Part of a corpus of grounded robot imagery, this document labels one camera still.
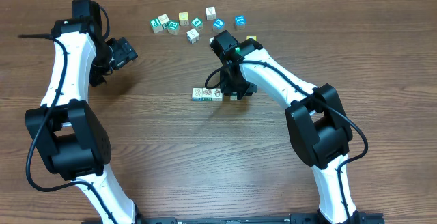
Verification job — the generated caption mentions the white block green edge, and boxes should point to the white block green edge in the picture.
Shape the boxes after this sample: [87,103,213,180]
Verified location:
[202,88,212,101]

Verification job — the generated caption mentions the white block monkey picture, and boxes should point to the white block monkey picture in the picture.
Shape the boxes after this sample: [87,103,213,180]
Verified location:
[212,89,223,102]

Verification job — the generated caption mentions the yellow top block right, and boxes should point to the yellow top block right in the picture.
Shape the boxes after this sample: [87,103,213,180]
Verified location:
[246,35,257,41]

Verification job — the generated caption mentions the white block blue side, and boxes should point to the white block blue side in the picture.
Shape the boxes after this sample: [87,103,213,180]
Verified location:
[186,29,200,44]

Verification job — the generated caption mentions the small green top block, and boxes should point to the small green top block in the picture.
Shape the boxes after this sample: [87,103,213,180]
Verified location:
[191,17,203,31]

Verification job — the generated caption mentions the yellow block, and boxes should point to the yellow block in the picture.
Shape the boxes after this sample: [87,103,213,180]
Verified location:
[178,12,190,26]
[246,35,257,41]

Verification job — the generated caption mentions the white top block green side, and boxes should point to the white top block green side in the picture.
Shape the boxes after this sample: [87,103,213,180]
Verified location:
[158,14,170,29]

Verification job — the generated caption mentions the yellow top block rear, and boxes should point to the yellow top block rear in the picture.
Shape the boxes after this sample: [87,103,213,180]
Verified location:
[178,12,190,26]

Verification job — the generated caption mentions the blue top block right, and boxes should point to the blue top block right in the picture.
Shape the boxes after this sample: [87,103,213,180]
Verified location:
[234,15,246,30]

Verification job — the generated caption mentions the white block blue edge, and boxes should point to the white block blue edge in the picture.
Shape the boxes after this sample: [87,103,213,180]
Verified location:
[192,88,203,101]

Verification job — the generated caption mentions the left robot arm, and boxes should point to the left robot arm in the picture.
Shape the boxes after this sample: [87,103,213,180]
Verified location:
[25,0,145,223]

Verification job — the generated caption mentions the blue P block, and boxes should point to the blue P block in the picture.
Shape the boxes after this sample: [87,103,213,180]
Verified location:
[212,18,225,33]

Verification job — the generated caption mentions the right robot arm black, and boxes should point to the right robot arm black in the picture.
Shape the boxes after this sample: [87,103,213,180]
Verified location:
[209,31,382,223]

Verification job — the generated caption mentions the white top block rear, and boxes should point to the white top block rear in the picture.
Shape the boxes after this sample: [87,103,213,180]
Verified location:
[206,7,216,20]

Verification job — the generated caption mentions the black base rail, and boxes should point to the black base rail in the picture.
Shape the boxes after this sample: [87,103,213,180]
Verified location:
[81,212,385,224]

